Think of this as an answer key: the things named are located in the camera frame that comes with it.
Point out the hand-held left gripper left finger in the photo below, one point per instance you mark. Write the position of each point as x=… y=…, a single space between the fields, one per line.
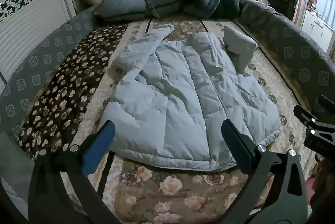
x=100 y=145

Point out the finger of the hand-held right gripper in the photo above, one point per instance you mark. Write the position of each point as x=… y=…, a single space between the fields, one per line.
x=303 y=115
x=325 y=103

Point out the grey blue quilt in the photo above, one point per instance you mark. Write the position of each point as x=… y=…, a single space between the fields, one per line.
x=130 y=1

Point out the grey folded cloth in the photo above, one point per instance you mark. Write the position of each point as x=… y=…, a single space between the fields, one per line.
x=239 y=48

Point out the grey patterned bed frame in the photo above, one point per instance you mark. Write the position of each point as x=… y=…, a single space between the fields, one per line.
x=295 y=48

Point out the light blue padded jacket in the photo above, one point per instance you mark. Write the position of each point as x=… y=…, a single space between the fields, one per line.
x=183 y=98

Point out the person's right forearm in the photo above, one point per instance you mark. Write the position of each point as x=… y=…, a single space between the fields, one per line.
x=324 y=187

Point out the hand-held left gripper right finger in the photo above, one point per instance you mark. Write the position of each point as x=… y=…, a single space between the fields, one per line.
x=235 y=142

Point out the brown floral blanket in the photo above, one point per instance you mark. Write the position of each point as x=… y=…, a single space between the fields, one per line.
x=68 y=98

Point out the white patterned wardrobe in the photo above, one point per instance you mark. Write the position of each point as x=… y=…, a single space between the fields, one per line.
x=28 y=25

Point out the white cabinet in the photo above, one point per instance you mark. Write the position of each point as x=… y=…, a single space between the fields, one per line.
x=318 y=27

